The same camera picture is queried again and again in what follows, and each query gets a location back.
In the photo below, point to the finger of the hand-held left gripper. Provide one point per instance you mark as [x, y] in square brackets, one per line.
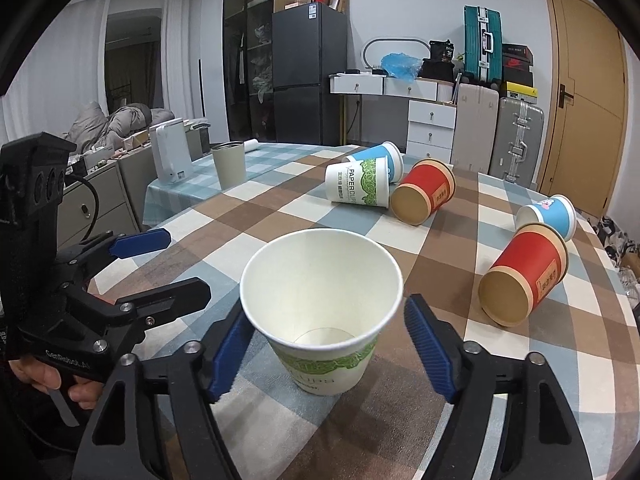
[142, 241]
[175, 297]

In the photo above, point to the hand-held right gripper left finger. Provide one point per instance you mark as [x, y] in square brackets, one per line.
[227, 360]

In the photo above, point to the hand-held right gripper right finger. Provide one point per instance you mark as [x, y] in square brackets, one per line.
[431, 355]

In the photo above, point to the white paper cup green band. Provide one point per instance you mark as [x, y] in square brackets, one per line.
[320, 280]

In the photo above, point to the red paper cup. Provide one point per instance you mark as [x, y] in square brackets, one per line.
[431, 184]
[531, 269]

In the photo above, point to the blue paper cup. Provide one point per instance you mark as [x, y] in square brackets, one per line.
[381, 154]
[550, 210]

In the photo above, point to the white paper cup green print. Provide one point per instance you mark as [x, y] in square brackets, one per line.
[350, 183]

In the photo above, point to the person's left hand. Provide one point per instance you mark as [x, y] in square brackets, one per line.
[82, 392]

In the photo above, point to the grey cabinet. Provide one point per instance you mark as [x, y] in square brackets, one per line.
[107, 195]

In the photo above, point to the white appliance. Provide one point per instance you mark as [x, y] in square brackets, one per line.
[171, 152]

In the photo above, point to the grey tumbler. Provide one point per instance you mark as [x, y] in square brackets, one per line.
[228, 167]

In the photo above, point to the grey bedding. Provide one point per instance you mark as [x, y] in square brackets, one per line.
[120, 120]

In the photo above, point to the white paper roll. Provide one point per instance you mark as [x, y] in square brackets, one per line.
[251, 145]

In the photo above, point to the checked tablecloth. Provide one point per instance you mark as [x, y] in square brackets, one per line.
[300, 210]

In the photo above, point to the white curtain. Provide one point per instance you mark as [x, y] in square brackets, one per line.
[182, 50]

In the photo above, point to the glass display cabinet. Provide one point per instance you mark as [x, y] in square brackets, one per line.
[247, 50]

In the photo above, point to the beige suitcase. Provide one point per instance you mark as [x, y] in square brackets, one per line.
[475, 127]

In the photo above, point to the silver suitcase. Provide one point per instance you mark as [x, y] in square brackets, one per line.
[517, 140]

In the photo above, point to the black refrigerator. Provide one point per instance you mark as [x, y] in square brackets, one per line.
[307, 75]

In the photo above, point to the white dressing table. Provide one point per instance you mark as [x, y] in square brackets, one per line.
[431, 120]

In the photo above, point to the yellow black shoe box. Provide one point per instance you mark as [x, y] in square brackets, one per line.
[520, 92]

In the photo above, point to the blue plastic bag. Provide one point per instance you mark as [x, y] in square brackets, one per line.
[401, 66]

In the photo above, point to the black bag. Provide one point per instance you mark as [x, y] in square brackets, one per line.
[440, 62]

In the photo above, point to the oval mirror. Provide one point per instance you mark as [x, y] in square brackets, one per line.
[370, 47]

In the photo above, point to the wooden door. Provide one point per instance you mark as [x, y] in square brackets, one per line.
[590, 95]

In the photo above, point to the teal suitcase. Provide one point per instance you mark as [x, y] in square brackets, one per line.
[481, 42]

